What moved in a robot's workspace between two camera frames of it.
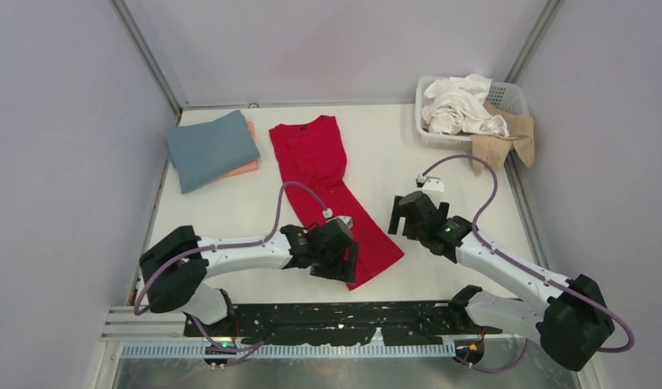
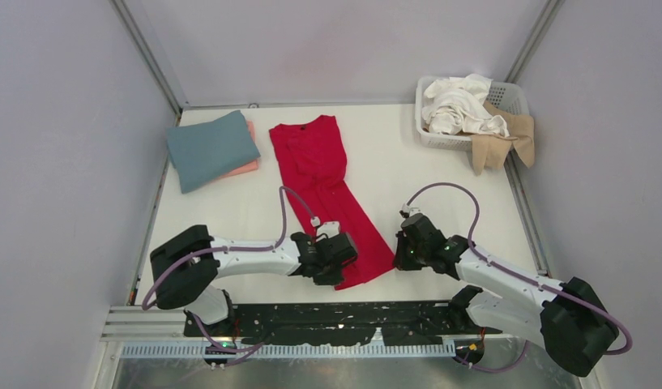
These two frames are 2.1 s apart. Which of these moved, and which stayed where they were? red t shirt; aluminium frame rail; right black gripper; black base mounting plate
Moved: right black gripper
Stayed: red t shirt; black base mounting plate; aluminium frame rail
